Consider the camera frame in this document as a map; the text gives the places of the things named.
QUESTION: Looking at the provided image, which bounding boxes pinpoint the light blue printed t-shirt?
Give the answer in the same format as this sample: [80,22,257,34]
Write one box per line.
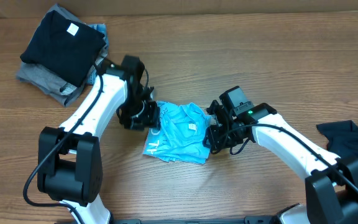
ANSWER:
[143,101,211,164]

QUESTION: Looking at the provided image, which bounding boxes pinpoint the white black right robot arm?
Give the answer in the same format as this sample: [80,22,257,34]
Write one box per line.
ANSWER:
[203,86,358,224]

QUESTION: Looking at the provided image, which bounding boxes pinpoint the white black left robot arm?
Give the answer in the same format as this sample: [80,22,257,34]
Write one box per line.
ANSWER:
[22,55,160,223]

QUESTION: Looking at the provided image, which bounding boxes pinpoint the folded grey garment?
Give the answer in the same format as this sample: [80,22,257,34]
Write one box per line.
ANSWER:
[15,3,109,108]

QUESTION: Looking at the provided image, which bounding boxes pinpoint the folded blue denim garment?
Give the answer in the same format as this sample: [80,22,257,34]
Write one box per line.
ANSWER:
[87,24,109,85]

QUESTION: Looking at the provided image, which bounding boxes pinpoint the folded black t-shirt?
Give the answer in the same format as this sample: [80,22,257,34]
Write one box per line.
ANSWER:
[20,10,106,87]

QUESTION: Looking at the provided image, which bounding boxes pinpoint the crumpled black garment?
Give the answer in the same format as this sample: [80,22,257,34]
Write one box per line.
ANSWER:
[316,120,358,158]

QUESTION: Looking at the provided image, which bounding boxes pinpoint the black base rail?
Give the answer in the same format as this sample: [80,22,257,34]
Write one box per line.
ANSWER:
[54,216,279,224]

